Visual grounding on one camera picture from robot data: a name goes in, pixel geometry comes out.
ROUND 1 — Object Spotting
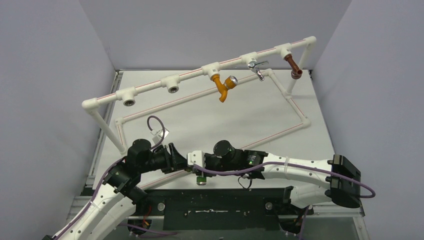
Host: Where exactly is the orange water faucet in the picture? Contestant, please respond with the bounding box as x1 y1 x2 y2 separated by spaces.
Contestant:
210 74 238 103

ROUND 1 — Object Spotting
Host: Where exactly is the brown water faucet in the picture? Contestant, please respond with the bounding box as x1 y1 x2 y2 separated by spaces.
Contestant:
284 54 303 80

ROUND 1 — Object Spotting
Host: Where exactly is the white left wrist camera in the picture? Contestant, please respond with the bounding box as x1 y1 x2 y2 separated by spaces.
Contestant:
150 128 170 142

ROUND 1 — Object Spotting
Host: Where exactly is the green water faucet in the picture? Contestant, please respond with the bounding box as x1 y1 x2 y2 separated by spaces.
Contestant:
196 176 207 186

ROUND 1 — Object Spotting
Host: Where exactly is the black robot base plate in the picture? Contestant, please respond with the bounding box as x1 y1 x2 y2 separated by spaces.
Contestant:
123 188 302 233

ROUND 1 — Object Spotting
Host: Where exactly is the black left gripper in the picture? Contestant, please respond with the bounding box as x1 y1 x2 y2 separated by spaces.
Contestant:
139 142 190 174

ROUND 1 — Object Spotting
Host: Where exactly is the chrome lever water faucet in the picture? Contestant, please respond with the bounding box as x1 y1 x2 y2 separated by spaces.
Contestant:
247 60 269 82

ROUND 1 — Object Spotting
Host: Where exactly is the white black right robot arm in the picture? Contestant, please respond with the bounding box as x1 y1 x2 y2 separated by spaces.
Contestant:
187 140 361 235

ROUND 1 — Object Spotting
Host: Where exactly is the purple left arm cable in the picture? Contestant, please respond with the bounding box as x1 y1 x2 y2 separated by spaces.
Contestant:
61 115 178 240

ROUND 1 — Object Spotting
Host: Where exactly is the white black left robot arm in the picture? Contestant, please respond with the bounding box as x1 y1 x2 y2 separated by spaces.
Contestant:
44 139 188 240

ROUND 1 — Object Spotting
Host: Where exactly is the white PVC pipe frame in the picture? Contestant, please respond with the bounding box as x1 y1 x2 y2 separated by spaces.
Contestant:
81 36 317 155

